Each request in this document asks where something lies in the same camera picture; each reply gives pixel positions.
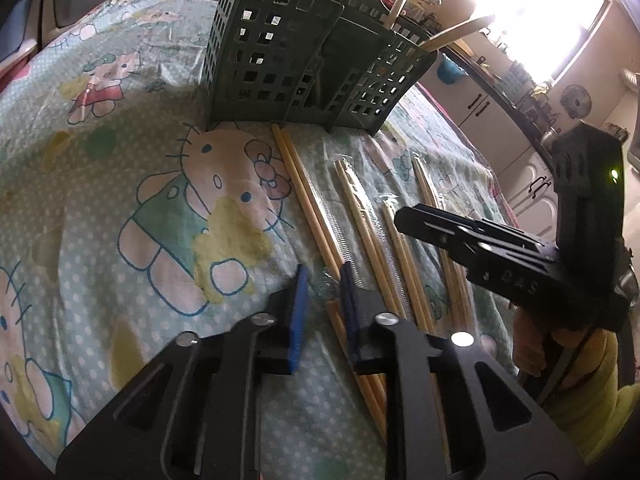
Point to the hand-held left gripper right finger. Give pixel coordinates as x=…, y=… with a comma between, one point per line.
x=350, y=310

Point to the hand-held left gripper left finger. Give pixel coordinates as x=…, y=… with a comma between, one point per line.
x=298, y=320

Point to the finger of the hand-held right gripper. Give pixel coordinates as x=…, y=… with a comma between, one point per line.
x=450, y=245
x=495, y=230

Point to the bamboo chopstick pair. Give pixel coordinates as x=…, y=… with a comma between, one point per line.
x=337, y=317
x=460, y=32
x=401, y=2

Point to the row of chopsticks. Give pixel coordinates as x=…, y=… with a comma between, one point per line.
x=307, y=195

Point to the green plastic utensil basket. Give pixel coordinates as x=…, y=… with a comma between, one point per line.
x=260, y=60

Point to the person's right hand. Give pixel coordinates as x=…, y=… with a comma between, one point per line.
x=530, y=350

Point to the blue hanging bin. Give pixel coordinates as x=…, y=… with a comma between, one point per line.
x=450, y=70

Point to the window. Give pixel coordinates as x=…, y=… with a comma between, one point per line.
x=530, y=5

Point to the printed cartoon tablecloth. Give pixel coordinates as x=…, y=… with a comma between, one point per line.
x=125, y=160

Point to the cream top plastic drawer tower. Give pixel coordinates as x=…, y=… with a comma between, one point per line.
x=25, y=20

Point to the round wall fan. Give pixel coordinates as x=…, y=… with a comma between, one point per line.
x=576, y=101

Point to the aluminium vent duct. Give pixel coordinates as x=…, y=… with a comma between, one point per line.
x=631, y=81

